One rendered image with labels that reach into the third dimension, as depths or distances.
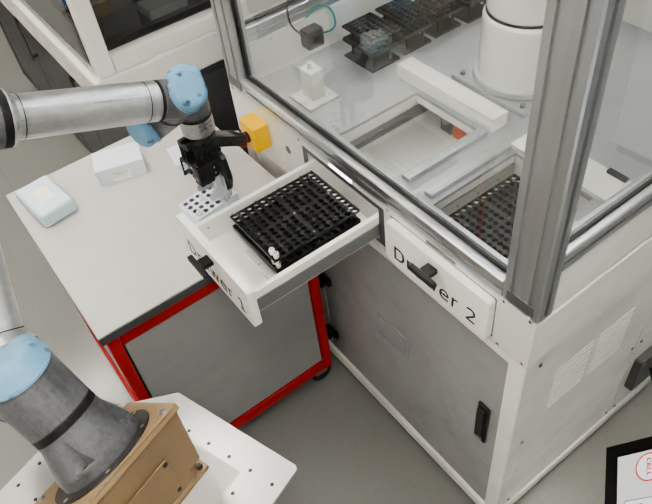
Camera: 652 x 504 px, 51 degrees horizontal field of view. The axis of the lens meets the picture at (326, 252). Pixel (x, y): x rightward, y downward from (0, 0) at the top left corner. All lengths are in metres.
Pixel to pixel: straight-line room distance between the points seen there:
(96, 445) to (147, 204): 0.83
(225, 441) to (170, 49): 1.21
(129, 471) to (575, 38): 0.86
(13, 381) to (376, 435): 1.30
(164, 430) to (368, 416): 1.14
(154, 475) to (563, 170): 0.78
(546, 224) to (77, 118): 0.78
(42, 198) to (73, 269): 0.25
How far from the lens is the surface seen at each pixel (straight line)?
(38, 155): 3.52
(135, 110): 1.27
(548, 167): 1.00
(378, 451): 2.13
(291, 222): 1.45
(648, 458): 1.05
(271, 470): 1.29
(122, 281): 1.64
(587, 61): 0.88
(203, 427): 1.36
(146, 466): 1.16
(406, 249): 1.38
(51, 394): 1.12
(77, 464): 1.14
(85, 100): 1.24
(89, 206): 1.87
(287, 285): 1.39
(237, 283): 1.32
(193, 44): 2.14
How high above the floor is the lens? 1.91
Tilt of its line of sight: 47 degrees down
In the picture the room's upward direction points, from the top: 8 degrees counter-clockwise
